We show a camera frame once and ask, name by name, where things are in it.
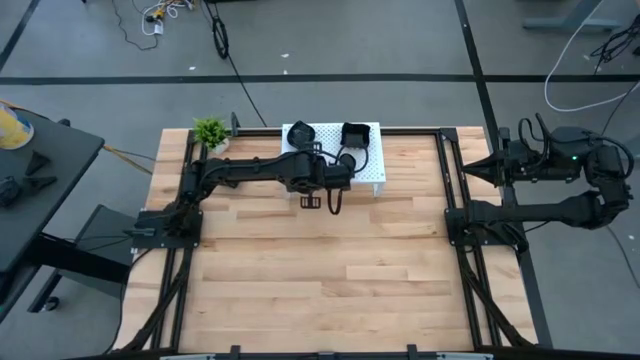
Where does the white floor cable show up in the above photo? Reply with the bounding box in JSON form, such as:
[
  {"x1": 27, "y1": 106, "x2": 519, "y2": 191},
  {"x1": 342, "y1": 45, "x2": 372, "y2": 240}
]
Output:
[{"x1": 543, "y1": 0, "x2": 640, "y2": 114}]

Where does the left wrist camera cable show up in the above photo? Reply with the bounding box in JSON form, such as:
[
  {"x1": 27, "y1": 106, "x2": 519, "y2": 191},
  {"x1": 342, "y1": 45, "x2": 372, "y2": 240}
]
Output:
[{"x1": 299, "y1": 142, "x2": 370, "y2": 216}]

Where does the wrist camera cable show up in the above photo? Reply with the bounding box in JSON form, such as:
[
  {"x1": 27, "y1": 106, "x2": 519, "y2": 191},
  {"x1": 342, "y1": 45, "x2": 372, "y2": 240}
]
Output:
[
  {"x1": 299, "y1": 142, "x2": 370, "y2": 216},
  {"x1": 517, "y1": 112, "x2": 559, "y2": 151}
]

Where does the black triangular bracket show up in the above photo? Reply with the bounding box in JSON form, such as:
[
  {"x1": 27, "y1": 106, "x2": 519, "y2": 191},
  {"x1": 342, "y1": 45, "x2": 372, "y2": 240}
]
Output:
[
  {"x1": 23, "y1": 150, "x2": 53, "y2": 177},
  {"x1": 21, "y1": 174, "x2": 59, "y2": 195}
]

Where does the black controller box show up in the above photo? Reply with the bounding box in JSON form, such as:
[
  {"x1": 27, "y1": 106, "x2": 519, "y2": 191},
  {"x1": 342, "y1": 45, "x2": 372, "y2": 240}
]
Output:
[{"x1": 74, "y1": 203, "x2": 146, "y2": 269}]

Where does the grey desk base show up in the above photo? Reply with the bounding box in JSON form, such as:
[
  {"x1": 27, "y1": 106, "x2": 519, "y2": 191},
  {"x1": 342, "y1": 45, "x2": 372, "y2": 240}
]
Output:
[{"x1": 522, "y1": 0, "x2": 624, "y2": 34}]

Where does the yellow round container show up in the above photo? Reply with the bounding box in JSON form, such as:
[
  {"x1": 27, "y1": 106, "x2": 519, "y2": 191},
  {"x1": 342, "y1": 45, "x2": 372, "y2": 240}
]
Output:
[{"x1": 0, "y1": 103, "x2": 35, "y2": 151}]

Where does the black cable bundle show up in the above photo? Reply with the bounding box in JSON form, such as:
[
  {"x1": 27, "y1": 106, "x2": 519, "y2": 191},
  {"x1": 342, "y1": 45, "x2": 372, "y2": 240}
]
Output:
[{"x1": 589, "y1": 14, "x2": 640, "y2": 76}]

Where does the small potted green plant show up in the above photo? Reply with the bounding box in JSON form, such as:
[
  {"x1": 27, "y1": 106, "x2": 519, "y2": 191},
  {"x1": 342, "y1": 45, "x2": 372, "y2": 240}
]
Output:
[{"x1": 192, "y1": 115, "x2": 232, "y2": 156}]

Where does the power strip cable bundle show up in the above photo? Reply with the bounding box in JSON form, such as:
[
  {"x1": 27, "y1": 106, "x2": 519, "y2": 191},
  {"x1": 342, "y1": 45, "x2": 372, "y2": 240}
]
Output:
[{"x1": 141, "y1": 0, "x2": 199, "y2": 37}]

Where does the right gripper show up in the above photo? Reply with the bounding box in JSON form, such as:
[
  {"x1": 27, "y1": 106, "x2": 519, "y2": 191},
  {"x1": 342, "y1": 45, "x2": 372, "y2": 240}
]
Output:
[{"x1": 460, "y1": 139, "x2": 551, "y2": 189}]

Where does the black lumpy object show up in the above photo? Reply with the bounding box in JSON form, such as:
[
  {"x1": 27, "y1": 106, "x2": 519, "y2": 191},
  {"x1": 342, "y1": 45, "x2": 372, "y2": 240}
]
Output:
[{"x1": 0, "y1": 175, "x2": 21, "y2": 208}]

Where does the white perforated shelf rack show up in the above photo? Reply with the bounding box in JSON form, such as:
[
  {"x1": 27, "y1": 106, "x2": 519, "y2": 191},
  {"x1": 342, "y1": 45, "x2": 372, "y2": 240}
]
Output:
[{"x1": 279, "y1": 121, "x2": 388, "y2": 200}]

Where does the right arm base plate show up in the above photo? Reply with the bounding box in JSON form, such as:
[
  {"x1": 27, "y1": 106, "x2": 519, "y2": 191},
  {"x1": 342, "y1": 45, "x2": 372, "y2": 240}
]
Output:
[{"x1": 443, "y1": 207, "x2": 504, "y2": 249}]

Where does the yellow floor cable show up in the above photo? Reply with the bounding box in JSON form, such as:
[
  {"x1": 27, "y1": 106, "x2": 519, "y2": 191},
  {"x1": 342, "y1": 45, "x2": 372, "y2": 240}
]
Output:
[{"x1": 0, "y1": 97, "x2": 154, "y2": 176}]

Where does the thick black floor cable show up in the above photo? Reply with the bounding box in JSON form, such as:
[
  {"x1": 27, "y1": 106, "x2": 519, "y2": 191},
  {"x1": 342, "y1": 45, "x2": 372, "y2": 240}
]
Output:
[{"x1": 202, "y1": 0, "x2": 269, "y2": 129}]

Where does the black leaf-shaped plate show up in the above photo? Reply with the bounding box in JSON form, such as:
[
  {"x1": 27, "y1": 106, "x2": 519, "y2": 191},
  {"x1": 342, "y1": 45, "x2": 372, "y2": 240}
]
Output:
[{"x1": 287, "y1": 120, "x2": 317, "y2": 150}]

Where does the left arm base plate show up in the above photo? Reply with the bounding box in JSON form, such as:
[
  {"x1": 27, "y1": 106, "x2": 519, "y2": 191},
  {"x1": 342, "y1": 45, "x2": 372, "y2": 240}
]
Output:
[{"x1": 130, "y1": 209, "x2": 204, "y2": 250}]

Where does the black side table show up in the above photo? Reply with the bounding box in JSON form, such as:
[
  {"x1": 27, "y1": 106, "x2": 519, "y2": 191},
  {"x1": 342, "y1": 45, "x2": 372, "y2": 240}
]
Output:
[{"x1": 0, "y1": 106, "x2": 132, "y2": 325}]

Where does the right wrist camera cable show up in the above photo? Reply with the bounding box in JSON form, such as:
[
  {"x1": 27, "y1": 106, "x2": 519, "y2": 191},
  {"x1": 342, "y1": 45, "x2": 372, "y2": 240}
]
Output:
[{"x1": 517, "y1": 112, "x2": 559, "y2": 151}]

